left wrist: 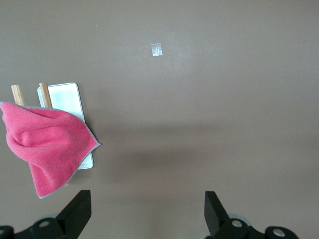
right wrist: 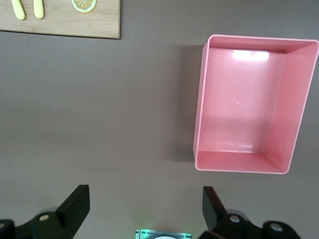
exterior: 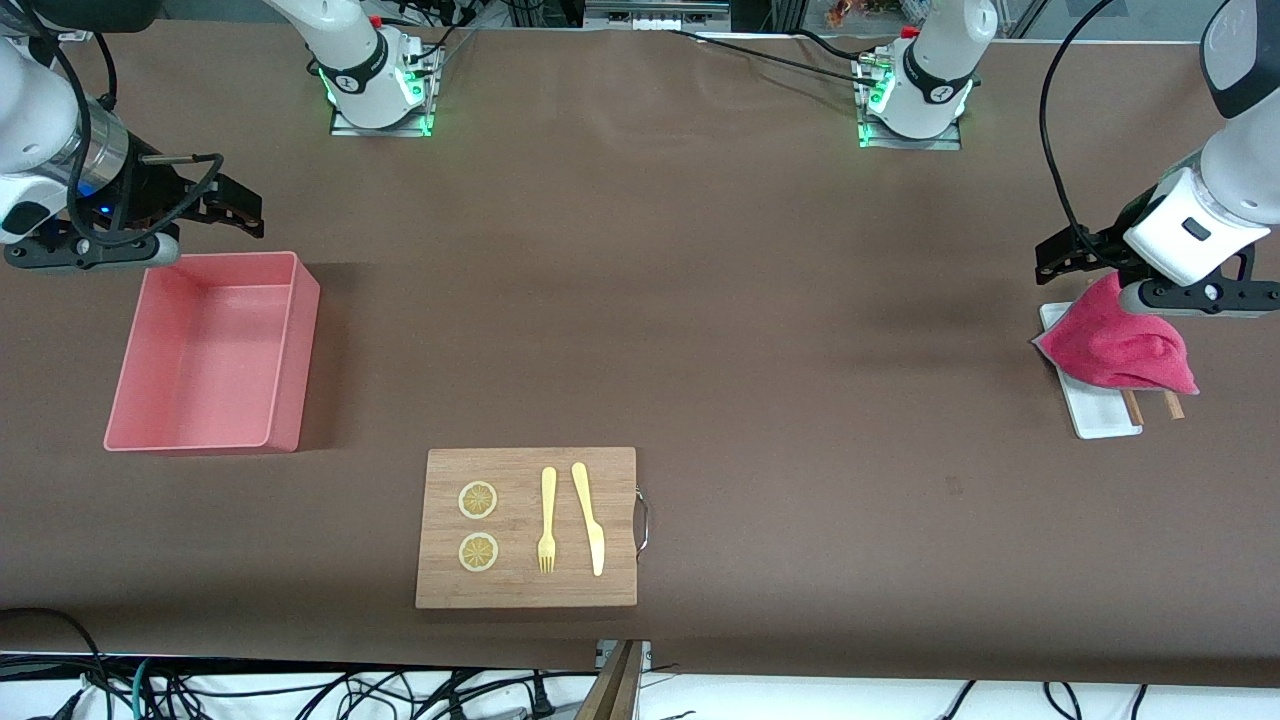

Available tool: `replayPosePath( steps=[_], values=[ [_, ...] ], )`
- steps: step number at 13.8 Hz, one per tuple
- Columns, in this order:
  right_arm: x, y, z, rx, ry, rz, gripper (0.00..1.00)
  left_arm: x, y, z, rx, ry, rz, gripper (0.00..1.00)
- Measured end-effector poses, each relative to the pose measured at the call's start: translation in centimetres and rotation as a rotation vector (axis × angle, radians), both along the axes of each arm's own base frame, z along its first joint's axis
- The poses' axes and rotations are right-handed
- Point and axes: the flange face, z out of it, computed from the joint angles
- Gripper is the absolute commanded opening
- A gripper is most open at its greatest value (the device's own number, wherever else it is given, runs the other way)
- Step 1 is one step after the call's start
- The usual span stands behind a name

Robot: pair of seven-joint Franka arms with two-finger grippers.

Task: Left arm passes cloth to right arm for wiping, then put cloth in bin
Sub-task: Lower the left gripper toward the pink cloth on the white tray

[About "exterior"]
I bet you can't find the pink red cloth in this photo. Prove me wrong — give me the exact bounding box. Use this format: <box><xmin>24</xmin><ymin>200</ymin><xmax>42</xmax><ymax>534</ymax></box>
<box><xmin>1030</xmin><ymin>272</ymin><xmax>1200</xmax><ymax>394</ymax></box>

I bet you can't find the pink plastic bin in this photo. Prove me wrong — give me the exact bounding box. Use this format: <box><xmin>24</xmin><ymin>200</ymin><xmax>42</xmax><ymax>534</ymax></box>
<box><xmin>104</xmin><ymin>251</ymin><xmax>321</xmax><ymax>453</ymax></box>

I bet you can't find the white rectangular tray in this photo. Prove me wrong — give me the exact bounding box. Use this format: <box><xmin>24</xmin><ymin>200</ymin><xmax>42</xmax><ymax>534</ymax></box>
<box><xmin>1038</xmin><ymin>302</ymin><xmax>1143</xmax><ymax>439</ymax></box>

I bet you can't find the brown table cover sheet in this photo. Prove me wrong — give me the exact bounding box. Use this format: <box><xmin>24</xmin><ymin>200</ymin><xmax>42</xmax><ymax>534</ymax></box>
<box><xmin>0</xmin><ymin>20</ymin><xmax>1280</xmax><ymax>691</ymax></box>

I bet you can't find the yellow plastic fork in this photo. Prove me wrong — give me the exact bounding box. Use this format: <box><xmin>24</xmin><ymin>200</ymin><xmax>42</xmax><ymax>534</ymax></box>
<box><xmin>537</xmin><ymin>467</ymin><xmax>558</xmax><ymax>574</ymax></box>

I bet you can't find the yellow plastic knife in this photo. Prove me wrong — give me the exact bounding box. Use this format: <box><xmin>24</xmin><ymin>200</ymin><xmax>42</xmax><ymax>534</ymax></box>
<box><xmin>571</xmin><ymin>462</ymin><xmax>606</xmax><ymax>577</ymax></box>

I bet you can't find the wooden cutting board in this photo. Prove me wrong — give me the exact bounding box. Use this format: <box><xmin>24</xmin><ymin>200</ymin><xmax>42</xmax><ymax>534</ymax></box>
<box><xmin>415</xmin><ymin>447</ymin><xmax>651</xmax><ymax>609</ymax></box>

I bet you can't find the wooden tripod leg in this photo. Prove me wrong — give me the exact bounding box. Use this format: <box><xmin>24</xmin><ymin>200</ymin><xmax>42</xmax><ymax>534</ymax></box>
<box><xmin>575</xmin><ymin>640</ymin><xmax>643</xmax><ymax>720</ymax></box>

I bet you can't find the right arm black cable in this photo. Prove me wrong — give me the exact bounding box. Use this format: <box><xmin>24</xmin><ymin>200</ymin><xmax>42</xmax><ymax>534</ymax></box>
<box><xmin>30</xmin><ymin>0</ymin><xmax>223</xmax><ymax>249</ymax></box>

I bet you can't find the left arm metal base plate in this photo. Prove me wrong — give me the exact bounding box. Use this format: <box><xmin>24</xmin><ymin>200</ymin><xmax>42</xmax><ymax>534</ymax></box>
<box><xmin>855</xmin><ymin>55</ymin><xmax>966</xmax><ymax>151</ymax></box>

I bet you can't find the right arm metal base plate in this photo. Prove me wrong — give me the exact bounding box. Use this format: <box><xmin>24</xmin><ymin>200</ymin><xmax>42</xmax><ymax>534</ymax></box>
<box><xmin>330</xmin><ymin>45</ymin><xmax>441</xmax><ymax>138</ymax></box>

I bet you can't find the long black table cable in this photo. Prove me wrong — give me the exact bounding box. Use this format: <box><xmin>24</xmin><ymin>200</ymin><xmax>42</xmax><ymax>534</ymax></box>
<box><xmin>670</xmin><ymin>28</ymin><xmax>891</xmax><ymax>89</ymax></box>

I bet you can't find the thick black floor cable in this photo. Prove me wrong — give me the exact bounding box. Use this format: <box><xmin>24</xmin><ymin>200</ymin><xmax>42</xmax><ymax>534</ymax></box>
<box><xmin>0</xmin><ymin>607</ymin><xmax>111</xmax><ymax>720</ymax></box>

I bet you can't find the silver aluminium rail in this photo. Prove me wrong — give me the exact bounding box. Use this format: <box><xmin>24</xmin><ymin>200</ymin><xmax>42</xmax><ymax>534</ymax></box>
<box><xmin>583</xmin><ymin>0</ymin><xmax>733</xmax><ymax>33</ymax></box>

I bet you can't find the teal cable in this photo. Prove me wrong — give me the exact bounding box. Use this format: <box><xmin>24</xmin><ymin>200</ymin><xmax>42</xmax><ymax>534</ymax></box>
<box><xmin>133</xmin><ymin>658</ymin><xmax>166</xmax><ymax>720</ymax></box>

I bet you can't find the small metal bracket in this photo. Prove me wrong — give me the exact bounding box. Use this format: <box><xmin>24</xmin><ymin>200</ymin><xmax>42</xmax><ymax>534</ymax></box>
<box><xmin>596</xmin><ymin>640</ymin><xmax>653</xmax><ymax>673</ymax></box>

